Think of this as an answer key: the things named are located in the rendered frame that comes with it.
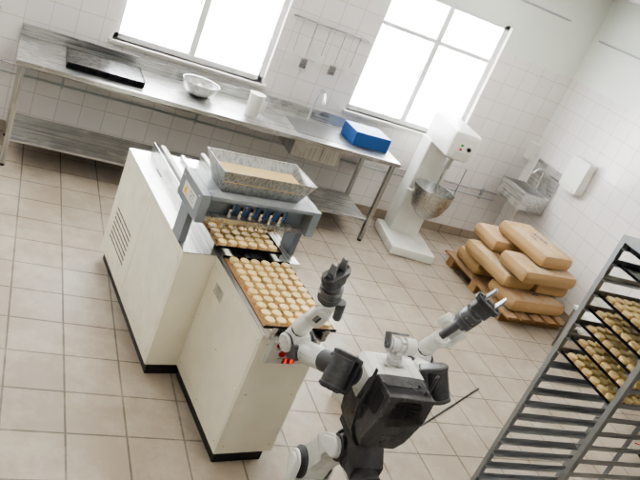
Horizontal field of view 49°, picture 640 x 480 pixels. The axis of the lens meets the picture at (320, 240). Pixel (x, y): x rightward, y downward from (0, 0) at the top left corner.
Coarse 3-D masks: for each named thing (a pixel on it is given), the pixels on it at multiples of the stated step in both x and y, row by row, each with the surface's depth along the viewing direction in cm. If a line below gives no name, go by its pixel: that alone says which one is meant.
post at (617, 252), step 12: (624, 240) 342; (612, 252) 346; (600, 276) 350; (588, 300) 354; (576, 312) 359; (564, 336) 364; (552, 348) 369; (540, 372) 374; (528, 396) 379; (516, 408) 384; (504, 432) 389; (492, 444) 395; (492, 456) 397; (480, 468) 400
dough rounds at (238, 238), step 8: (208, 224) 391; (216, 224) 398; (216, 232) 386; (224, 232) 389; (232, 232) 393; (240, 232) 400; (248, 232) 400; (256, 232) 409; (216, 240) 381; (224, 240) 380; (232, 240) 384; (240, 240) 388; (248, 240) 391; (256, 240) 395; (264, 240) 403; (248, 248) 387; (256, 248) 391; (264, 248) 391; (272, 248) 394
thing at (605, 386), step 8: (576, 360) 360; (584, 360) 365; (584, 368) 355; (592, 368) 363; (592, 376) 350; (600, 376) 358; (600, 384) 350; (608, 384) 353; (608, 392) 345; (616, 392) 347; (624, 400) 340; (632, 400) 345
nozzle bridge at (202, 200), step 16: (192, 176) 372; (208, 176) 380; (192, 192) 368; (208, 192) 361; (224, 192) 369; (192, 208) 365; (208, 208) 372; (224, 208) 376; (240, 208) 380; (256, 208) 385; (272, 208) 379; (288, 208) 384; (304, 208) 393; (176, 224) 381; (240, 224) 380; (256, 224) 384; (272, 224) 391; (288, 224) 399; (304, 224) 400; (288, 240) 415
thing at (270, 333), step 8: (168, 152) 466; (168, 160) 459; (176, 168) 449; (176, 176) 443; (216, 248) 383; (224, 264) 373; (248, 304) 346; (256, 320) 337; (272, 328) 324; (272, 336) 327
